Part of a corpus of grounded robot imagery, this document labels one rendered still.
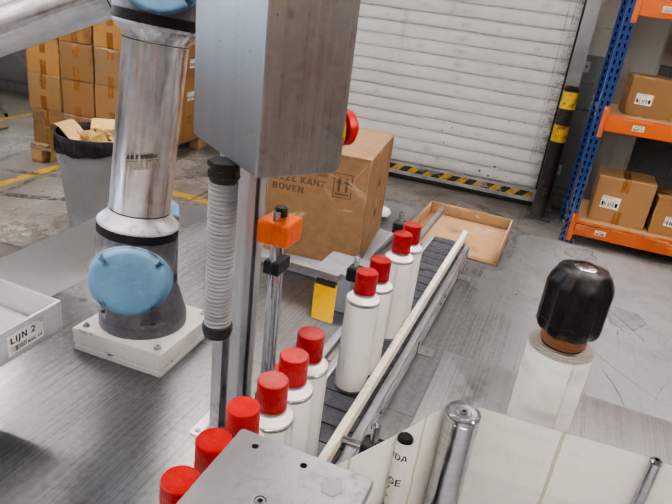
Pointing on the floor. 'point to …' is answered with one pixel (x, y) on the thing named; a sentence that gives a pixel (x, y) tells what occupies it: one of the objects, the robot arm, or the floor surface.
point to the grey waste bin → (85, 186)
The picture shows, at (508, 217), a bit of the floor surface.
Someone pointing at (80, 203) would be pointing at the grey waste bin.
